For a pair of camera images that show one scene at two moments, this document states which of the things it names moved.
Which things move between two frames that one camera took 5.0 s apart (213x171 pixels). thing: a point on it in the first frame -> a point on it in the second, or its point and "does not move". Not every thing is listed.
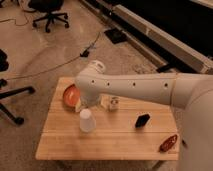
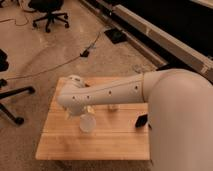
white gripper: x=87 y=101 -> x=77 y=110
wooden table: x=113 y=129 does not move
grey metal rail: x=150 y=37 does not move
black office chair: x=49 y=7 does not move
